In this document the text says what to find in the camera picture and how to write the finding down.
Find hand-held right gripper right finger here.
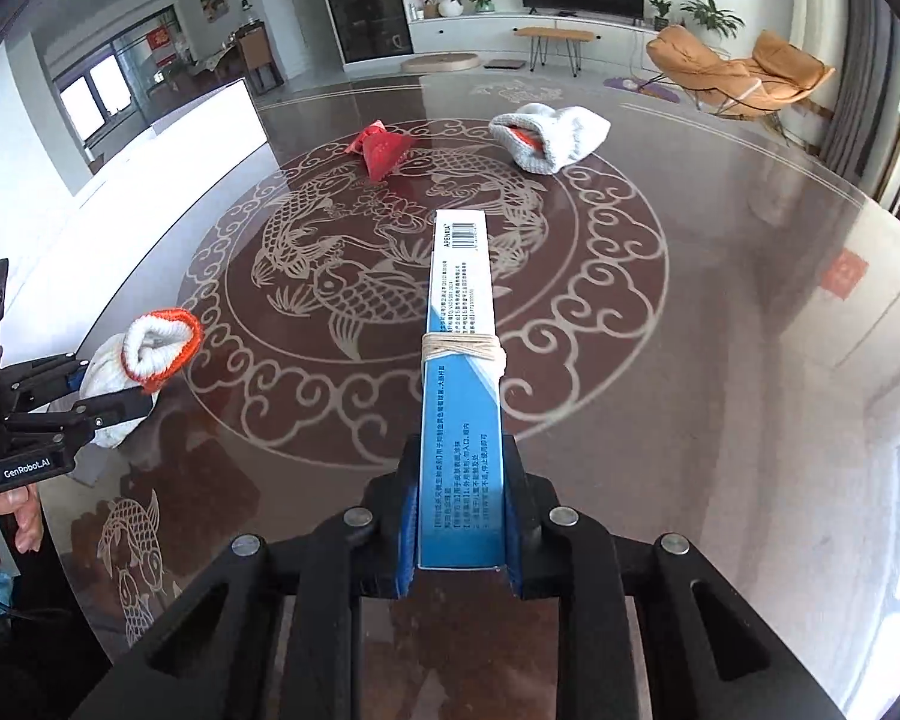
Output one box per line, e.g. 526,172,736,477
499,435,848,720

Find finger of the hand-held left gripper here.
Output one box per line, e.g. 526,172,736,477
0,351,91,415
4,390,155,452

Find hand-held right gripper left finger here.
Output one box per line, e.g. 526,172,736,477
67,431,422,720

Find white knit glove orange cuff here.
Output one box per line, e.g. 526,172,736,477
489,103,612,175
79,307,205,451

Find blue white medicine box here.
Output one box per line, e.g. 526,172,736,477
416,211,511,569

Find red snack packet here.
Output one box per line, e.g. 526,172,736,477
345,120,417,182

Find brown upholstered dining chair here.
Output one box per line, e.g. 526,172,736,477
236,30,282,95

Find purple floor mat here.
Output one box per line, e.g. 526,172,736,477
604,75,680,100

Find beige round floor cushion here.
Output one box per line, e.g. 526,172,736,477
401,52,482,74

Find black glass display cabinet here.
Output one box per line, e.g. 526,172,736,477
311,0,413,65

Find white television cabinet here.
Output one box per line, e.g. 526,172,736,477
409,11,691,76

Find orange lounge chair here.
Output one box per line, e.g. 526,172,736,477
645,24,835,125

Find wooden bench hairpin legs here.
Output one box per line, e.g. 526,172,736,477
514,26,596,76

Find large leafy potted plant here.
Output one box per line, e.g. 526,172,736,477
679,0,745,42

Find grey curtain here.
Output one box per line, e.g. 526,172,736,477
821,0,900,181

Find white sheer curtain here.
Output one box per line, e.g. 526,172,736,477
787,0,848,68

